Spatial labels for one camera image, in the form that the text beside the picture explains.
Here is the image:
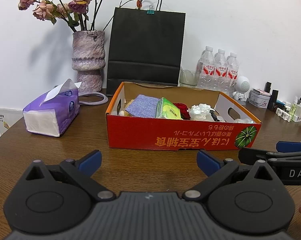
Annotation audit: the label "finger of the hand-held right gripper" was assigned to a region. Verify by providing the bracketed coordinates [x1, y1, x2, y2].
[276, 141, 301, 153]
[238, 147, 281, 167]

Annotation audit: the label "clear glass cup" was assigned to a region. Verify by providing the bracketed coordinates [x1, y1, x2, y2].
[179, 66, 199, 87]

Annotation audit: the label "white fabric flower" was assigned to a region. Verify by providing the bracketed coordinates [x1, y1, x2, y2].
[187, 103, 215, 121]

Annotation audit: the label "white charger strip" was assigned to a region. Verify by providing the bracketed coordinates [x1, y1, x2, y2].
[275, 97, 301, 122]

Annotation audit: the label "red fabric rose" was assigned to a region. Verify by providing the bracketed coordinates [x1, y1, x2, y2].
[173, 102, 191, 120]

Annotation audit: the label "green tissue box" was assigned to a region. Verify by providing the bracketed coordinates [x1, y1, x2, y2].
[155, 97, 181, 119]

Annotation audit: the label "red cardboard box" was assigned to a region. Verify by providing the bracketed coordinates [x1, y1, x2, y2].
[106, 81, 262, 152]

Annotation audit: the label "clear water bottle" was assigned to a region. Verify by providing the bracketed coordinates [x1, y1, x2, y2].
[197, 46, 216, 89]
[225, 52, 239, 97]
[214, 49, 228, 90]

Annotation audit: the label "purple tissue pack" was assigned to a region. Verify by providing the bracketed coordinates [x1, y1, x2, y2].
[23, 79, 80, 137]

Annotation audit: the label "grey tin box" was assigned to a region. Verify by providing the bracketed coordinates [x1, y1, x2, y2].
[248, 89, 271, 109]

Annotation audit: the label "dried pink roses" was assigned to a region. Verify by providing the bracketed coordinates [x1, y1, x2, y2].
[18, 0, 143, 33]

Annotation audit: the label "purple cord loop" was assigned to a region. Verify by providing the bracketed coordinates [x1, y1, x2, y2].
[79, 92, 108, 105]

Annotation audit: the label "black paper bag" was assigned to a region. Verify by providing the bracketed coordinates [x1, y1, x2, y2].
[106, 0, 186, 97]

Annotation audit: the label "tall black tube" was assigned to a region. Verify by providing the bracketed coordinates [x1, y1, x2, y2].
[268, 89, 279, 112]

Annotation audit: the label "white round robot speaker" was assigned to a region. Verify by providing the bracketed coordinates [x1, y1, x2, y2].
[232, 75, 252, 100]

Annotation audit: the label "purple cloth pouch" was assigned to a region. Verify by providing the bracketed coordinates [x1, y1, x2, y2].
[126, 94, 160, 117]

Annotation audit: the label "purple ceramic vase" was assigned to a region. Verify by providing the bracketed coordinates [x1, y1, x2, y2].
[72, 30, 106, 93]

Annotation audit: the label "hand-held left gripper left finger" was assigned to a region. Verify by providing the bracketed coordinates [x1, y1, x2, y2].
[26, 150, 116, 202]

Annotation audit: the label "white booklet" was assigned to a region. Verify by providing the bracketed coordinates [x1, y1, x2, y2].
[0, 107, 25, 134]

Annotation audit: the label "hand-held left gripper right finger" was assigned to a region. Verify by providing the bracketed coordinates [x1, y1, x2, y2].
[182, 149, 274, 202]

